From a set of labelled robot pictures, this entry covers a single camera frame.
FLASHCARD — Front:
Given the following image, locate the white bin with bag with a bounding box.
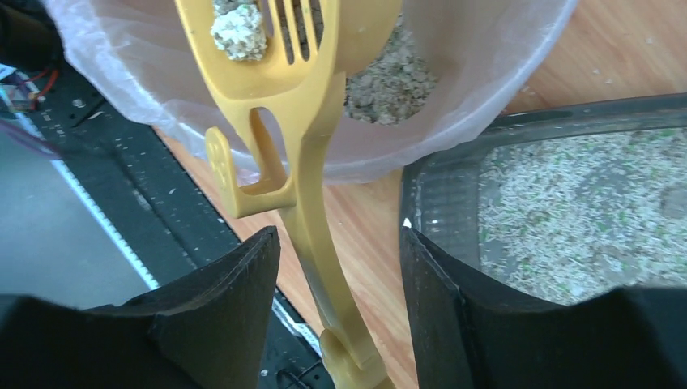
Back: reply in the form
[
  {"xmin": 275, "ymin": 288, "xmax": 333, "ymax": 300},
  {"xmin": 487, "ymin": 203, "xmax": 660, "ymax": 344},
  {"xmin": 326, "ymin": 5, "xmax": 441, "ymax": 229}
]
[{"xmin": 45, "ymin": 1, "xmax": 576, "ymax": 183}]

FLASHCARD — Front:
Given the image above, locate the yellow litter scoop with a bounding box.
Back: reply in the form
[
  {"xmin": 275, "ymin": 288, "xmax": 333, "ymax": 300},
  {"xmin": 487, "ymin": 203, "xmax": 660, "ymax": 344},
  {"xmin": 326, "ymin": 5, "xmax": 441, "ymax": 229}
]
[{"xmin": 176, "ymin": 1, "xmax": 402, "ymax": 388}]

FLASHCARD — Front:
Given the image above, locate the cat litter clump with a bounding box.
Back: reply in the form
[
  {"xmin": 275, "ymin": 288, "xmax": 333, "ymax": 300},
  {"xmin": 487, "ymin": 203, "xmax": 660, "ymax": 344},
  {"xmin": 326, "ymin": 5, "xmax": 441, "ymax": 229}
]
[{"xmin": 210, "ymin": 0, "xmax": 267, "ymax": 62}]

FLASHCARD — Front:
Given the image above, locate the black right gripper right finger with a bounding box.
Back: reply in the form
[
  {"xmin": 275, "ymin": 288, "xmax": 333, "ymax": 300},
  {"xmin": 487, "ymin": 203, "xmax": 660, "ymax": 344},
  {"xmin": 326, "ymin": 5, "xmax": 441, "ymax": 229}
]
[{"xmin": 400, "ymin": 227, "xmax": 686, "ymax": 388}]

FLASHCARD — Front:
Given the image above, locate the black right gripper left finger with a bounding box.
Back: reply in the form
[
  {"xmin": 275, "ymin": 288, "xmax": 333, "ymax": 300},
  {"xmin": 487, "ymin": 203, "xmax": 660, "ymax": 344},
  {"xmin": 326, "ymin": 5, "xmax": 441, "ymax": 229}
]
[{"xmin": 1, "ymin": 226, "xmax": 280, "ymax": 388}]

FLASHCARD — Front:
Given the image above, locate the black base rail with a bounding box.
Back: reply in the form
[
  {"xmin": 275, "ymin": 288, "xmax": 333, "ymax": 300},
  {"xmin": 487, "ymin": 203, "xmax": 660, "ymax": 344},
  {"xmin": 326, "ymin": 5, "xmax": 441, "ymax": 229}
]
[{"xmin": 19, "ymin": 66, "xmax": 333, "ymax": 388}]

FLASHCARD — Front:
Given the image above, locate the grey litter box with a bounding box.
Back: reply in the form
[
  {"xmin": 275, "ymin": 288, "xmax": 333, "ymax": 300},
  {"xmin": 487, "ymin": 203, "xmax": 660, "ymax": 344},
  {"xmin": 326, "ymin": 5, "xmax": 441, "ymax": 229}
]
[{"xmin": 399, "ymin": 93, "xmax": 686, "ymax": 305}]

